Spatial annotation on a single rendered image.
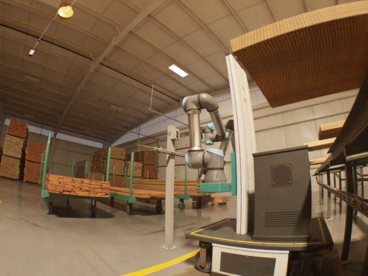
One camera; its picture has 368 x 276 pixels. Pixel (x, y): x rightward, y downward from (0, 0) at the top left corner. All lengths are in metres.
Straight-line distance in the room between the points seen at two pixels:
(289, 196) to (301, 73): 0.76
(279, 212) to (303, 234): 0.20
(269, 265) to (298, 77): 0.91
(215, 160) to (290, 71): 0.89
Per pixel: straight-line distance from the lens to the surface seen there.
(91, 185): 2.70
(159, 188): 5.23
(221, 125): 1.37
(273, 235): 1.05
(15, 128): 10.41
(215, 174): 1.10
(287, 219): 1.01
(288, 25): 0.27
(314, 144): 1.08
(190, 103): 1.24
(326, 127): 0.77
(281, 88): 0.37
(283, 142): 9.85
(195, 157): 1.16
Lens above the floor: 0.67
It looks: 16 degrees up
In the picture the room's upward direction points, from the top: 1 degrees clockwise
